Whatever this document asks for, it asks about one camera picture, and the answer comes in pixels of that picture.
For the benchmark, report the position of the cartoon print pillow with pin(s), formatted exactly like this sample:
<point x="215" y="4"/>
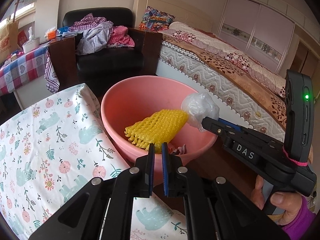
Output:
<point x="156" y="18"/>

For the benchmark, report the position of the grey garment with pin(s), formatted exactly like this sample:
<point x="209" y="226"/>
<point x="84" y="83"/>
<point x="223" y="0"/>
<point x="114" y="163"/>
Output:
<point x="93" y="41"/>

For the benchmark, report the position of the purple floral cloth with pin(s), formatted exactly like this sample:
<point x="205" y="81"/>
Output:
<point x="51" y="75"/>

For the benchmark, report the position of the pink plastic basin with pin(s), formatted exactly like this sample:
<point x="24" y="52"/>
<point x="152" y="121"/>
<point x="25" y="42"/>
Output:
<point x="130" y="100"/>

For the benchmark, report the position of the white plastic figure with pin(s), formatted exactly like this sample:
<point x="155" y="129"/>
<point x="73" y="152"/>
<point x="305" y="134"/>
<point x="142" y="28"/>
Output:
<point x="30" y="33"/>

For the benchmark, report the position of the person's right hand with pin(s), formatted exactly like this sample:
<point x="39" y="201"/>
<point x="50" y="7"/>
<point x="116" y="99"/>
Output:
<point x="287" y="205"/>

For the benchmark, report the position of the orange tissue pack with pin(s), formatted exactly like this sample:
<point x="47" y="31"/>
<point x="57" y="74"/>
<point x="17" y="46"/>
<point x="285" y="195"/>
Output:
<point x="51" y="34"/>

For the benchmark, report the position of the white plastic bag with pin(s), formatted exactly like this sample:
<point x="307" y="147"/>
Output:
<point x="200" y="107"/>

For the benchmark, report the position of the blue packet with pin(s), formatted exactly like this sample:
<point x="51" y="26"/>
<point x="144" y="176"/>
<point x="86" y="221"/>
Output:
<point x="63" y="31"/>

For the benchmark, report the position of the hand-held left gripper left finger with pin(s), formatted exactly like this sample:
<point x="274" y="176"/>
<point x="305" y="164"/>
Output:
<point x="150" y="172"/>

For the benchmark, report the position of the bed with cream headboard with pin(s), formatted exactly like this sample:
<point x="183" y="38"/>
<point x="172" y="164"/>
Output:
<point x="200" y="67"/>

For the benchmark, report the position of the purple checked shirt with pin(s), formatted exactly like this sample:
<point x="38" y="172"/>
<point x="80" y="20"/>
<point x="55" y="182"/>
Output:
<point x="87" y="22"/>

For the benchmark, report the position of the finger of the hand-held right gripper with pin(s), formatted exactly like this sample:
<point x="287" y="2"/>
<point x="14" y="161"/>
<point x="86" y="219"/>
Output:
<point x="230" y="125"/>
<point x="215" y="127"/>

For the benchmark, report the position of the wardrobe with sliding doors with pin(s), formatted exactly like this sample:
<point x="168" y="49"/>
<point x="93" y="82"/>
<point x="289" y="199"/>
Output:
<point x="262" y="22"/>

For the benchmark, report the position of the white bowl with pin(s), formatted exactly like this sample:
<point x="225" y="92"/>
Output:
<point x="31" y="46"/>

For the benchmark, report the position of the large yellow foam net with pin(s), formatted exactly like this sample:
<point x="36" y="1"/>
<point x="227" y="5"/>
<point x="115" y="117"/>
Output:
<point x="160" y="125"/>

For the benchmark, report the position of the plaid heart tablecloth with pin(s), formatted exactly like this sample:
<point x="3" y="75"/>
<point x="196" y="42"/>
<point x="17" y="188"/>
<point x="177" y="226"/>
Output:
<point x="22" y="70"/>

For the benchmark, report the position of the pink dotted garment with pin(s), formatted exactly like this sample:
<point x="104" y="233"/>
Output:
<point x="122" y="37"/>

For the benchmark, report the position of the red white paper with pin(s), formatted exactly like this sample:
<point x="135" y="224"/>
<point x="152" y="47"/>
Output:
<point x="180" y="150"/>

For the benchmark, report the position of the red packet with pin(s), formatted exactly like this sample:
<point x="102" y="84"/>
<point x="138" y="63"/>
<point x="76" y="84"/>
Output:
<point x="22" y="38"/>

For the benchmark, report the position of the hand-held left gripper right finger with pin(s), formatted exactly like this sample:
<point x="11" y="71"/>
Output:
<point x="165" y="172"/>

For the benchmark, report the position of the brown paper shopping bag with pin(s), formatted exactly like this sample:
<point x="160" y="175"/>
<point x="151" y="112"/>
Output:
<point x="7" y="42"/>

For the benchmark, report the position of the black armchair with clothes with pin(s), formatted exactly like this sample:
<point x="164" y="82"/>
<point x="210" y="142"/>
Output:
<point x="110" y="62"/>

